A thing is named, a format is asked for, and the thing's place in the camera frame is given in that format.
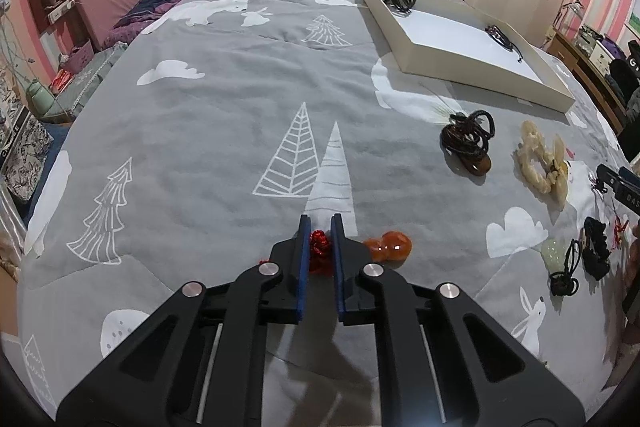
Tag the red knot orange gourd pendant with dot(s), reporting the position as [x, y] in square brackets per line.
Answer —
[387, 248]

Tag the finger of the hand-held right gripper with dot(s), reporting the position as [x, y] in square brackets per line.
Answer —
[622, 189]

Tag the white power strip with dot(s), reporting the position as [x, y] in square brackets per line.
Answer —
[61, 10]

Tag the person's right hand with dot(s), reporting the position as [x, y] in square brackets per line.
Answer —
[636, 252]

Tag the patterned tote bag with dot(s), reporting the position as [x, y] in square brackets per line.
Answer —
[20, 152]

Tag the black scrunchie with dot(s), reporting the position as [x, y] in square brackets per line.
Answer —
[597, 252]

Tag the white shallow box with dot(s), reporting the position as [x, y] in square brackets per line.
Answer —
[450, 32]

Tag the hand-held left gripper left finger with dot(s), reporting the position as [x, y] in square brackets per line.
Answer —
[301, 277]

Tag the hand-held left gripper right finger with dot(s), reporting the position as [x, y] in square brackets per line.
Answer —
[336, 277]

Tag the cream scrunchie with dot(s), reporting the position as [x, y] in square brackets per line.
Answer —
[527, 157]

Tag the landscape wall picture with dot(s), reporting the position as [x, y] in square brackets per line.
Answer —
[634, 24]

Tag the black chair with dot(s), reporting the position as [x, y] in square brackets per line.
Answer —
[625, 74]

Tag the grey printed blanket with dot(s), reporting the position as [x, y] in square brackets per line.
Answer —
[225, 82]

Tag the wooden desk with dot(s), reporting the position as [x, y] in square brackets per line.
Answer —
[585, 72]

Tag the grey storage box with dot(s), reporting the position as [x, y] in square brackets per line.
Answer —
[85, 82]

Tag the pale feather ornament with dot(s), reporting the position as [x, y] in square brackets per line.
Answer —
[445, 116]

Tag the desk lamp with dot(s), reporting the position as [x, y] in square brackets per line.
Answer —
[574, 9]

